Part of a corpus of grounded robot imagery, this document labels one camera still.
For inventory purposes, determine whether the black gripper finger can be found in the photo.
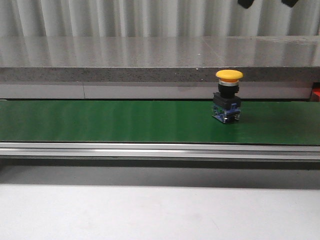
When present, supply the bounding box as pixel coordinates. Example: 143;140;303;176
237;0;255;9
281;0;299;8

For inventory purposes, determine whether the grey stone countertop slab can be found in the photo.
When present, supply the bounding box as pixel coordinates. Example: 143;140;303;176
0;36;320;83

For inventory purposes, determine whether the red plastic tray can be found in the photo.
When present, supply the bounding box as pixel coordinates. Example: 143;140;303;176
309;82;320;102

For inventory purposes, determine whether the green conveyor belt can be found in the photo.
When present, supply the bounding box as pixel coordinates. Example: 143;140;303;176
0;100;320;145

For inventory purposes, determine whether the white corrugated curtain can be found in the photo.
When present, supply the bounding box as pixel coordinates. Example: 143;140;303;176
0;0;320;37

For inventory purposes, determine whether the aluminium conveyor frame rail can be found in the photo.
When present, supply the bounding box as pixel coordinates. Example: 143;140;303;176
0;142;320;162

